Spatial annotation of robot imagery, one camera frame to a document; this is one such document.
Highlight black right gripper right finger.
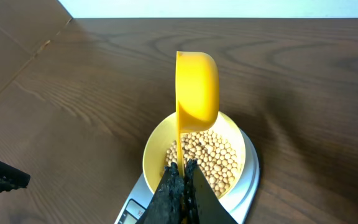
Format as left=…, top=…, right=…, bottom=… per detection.
left=184, top=159, right=237, bottom=224

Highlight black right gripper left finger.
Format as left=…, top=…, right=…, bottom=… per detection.
left=137, top=162, right=185, bottom=224

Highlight yellow measuring scoop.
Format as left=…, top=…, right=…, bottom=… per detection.
left=175, top=51, right=219, bottom=177

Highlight white kitchen scale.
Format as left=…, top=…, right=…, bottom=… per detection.
left=114, top=133, right=260, bottom=224

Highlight soybeans in bowl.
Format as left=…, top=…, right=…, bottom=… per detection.
left=180, top=129, right=239, bottom=197

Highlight yellow bowl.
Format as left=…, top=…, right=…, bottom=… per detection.
left=142, top=112, right=246, bottom=200

